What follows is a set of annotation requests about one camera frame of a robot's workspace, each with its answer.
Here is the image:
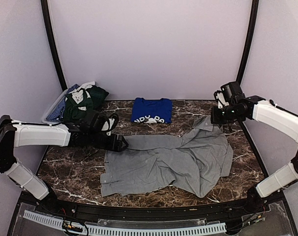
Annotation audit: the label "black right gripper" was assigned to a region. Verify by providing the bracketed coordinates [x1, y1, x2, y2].
[211, 103, 242, 124]

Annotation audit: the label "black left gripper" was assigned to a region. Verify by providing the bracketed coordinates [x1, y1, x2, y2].
[88, 130, 128, 152]

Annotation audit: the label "grey button shirt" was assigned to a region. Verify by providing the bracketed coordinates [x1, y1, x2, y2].
[100, 117, 234, 198]

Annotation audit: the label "blue printed t-shirt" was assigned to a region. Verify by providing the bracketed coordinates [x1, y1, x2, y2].
[130, 97, 173, 124]

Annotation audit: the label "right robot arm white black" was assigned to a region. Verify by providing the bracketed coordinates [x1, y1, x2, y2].
[211, 91, 298, 213]

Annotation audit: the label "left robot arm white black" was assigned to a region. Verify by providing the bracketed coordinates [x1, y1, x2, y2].
[0, 114, 128, 214]

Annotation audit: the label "dark garment under pile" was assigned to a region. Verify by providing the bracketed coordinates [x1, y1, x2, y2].
[87, 86, 109, 110]

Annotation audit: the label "dark green white garment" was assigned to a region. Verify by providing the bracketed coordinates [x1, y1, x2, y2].
[63, 88, 93, 121]

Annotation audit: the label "blue patterned garment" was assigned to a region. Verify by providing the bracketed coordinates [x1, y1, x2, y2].
[45, 84, 81, 122]

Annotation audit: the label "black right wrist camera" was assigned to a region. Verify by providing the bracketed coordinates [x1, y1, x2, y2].
[213, 82, 245, 109]

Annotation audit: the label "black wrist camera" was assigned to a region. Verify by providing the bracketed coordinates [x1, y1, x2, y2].
[81, 110, 119, 134]
[213, 82, 245, 109]

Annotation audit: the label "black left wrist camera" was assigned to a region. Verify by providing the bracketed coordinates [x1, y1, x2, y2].
[81, 110, 119, 134]

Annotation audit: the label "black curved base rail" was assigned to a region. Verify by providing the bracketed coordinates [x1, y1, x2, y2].
[14, 192, 283, 222]

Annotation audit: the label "white slotted cable duct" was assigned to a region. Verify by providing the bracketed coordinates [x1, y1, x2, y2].
[23, 210, 227, 236]

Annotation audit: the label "right black frame post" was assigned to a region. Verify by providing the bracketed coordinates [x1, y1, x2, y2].
[236, 0, 259, 85]

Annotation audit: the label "black frame post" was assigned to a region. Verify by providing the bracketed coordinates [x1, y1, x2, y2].
[236, 0, 259, 85]
[40, 0, 67, 90]

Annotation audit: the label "left black frame post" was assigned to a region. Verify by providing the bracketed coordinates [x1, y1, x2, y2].
[40, 0, 67, 90]

